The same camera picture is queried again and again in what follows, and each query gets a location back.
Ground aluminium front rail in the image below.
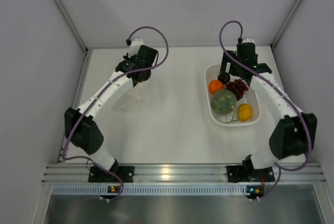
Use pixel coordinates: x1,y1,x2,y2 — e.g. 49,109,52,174
42,163,326,185

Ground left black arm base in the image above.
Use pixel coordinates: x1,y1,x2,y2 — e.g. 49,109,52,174
88,165,135,184

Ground left aluminium corner post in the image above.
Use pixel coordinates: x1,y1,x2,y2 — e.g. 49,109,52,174
53,0,88,53

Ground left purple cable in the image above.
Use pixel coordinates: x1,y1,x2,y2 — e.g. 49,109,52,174
61,26,169,196

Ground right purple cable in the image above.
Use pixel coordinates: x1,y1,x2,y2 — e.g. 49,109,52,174
218,20,313,204

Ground white perforated plastic basket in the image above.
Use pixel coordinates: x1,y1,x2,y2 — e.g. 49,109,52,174
204,64,261,127

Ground fake orange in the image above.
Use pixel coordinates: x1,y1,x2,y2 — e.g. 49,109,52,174
208,80,224,95

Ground fake green melon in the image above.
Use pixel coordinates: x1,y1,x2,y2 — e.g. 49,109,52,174
210,89,237,115

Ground purple cable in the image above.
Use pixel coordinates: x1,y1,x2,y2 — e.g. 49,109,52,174
218,20,313,204
61,26,169,196

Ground fake yellow lemon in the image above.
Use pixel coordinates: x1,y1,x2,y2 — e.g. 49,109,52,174
237,103,253,122

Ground fake dark plum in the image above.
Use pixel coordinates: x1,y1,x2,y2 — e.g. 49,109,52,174
217,73,231,85

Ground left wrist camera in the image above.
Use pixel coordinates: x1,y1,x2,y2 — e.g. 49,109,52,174
126,38,144,56

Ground white slotted cable duct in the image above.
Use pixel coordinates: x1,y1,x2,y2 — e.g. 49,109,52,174
52,185,262,196

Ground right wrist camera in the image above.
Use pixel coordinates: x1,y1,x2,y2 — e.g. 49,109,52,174
237,38,255,44

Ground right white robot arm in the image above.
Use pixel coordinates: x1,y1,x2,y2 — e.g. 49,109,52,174
221,40,317,181

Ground right aluminium corner post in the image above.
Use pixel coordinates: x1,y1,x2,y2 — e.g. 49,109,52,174
270,0,304,50

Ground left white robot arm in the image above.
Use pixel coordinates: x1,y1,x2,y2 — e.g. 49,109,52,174
64,44,159,182

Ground aluminium corner post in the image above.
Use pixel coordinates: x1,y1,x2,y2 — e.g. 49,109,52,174
53,0,88,53
270,0,304,50

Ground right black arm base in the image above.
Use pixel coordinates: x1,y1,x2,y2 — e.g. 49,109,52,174
226,165,275,183

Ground polka dot zip bag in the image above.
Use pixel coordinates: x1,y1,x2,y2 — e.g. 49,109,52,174
112,81,170,112

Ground left aluminium side rail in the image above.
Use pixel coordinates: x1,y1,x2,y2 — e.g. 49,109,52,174
57,49,91,164

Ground fake red grapes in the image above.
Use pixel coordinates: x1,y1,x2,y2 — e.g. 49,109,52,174
225,79,248,101

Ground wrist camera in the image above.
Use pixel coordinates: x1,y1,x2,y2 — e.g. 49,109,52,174
126,38,144,56
237,38,255,44

